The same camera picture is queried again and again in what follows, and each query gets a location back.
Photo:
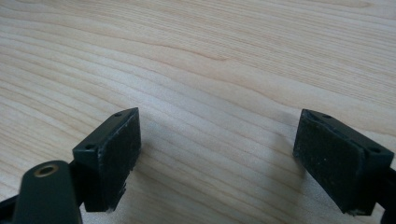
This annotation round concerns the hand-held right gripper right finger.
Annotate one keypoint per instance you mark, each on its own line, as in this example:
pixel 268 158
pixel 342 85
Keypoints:
pixel 339 168

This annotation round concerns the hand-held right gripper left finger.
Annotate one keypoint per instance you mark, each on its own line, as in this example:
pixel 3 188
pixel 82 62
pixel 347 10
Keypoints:
pixel 109 161

